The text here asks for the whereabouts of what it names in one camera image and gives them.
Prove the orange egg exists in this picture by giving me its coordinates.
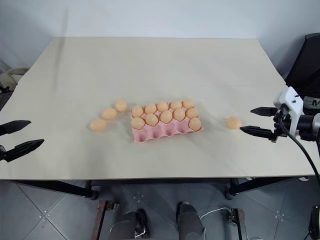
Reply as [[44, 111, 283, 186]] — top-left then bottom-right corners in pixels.
[[170, 99, 183, 111], [188, 117, 202, 131], [156, 100, 169, 113], [144, 102, 158, 115], [185, 107, 200, 119], [131, 105, 144, 119], [226, 116, 242, 131], [131, 117, 146, 131], [159, 110, 174, 124], [145, 113, 159, 127], [114, 98, 129, 113], [172, 107, 186, 121], [101, 107, 118, 120], [89, 118, 108, 132], [182, 98, 195, 110]]

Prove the black table leg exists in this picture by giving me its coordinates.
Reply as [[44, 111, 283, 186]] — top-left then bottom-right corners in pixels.
[[14, 179, 99, 201], [224, 176, 311, 201]]

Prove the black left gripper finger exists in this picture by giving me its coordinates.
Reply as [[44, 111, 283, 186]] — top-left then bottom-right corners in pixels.
[[0, 120, 32, 137], [3, 138, 46, 164]]

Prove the pink egg tray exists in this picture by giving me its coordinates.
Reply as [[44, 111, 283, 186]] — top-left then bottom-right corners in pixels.
[[130, 100, 205, 145]]

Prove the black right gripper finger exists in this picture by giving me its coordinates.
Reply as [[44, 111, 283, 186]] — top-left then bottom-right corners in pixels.
[[250, 106, 279, 117], [239, 125, 274, 141]]

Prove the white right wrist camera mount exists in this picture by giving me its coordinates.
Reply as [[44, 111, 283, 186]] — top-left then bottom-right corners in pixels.
[[272, 86, 305, 137]]

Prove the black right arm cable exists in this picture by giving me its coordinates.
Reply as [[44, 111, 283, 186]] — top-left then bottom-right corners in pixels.
[[279, 116, 320, 181]]

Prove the black rounded object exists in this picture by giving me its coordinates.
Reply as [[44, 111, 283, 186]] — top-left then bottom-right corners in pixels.
[[307, 204, 320, 240]]

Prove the black office chair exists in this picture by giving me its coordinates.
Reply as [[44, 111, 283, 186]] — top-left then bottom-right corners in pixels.
[[284, 33, 320, 100]]

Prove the white bag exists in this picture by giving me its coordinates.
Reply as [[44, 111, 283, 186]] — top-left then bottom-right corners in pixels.
[[0, 66, 26, 89]]

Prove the white floor cable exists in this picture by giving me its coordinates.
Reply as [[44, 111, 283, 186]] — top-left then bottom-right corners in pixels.
[[199, 206, 231, 222]]

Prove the black stand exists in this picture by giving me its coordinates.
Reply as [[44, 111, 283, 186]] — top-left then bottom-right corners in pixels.
[[0, 84, 14, 112]]

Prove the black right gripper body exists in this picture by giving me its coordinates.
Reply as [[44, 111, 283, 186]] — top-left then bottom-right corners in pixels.
[[269, 104, 291, 144]]

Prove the rusty metal frame bar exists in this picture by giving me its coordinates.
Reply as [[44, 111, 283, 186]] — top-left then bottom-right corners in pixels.
[[90, 199, 120, 240], [226, 207, 248, 240]]

